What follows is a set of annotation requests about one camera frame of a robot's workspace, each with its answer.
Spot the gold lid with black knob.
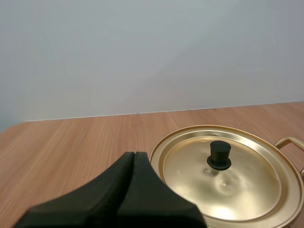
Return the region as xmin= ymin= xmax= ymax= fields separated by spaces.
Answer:
xmin=147 ymin=125 xmax=304 ymax=228

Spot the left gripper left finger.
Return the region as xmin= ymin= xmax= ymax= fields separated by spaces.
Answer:
xmin=14 ymin=152 xmax=135 ymax=228

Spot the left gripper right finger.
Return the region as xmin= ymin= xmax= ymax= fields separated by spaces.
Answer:
xmin=116 ymin=152 xmax=207 ymax=228

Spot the gold pot with two handles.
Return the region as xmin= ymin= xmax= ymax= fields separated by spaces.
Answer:
xmin=274 ymin=136 xmax=304 ymax=228

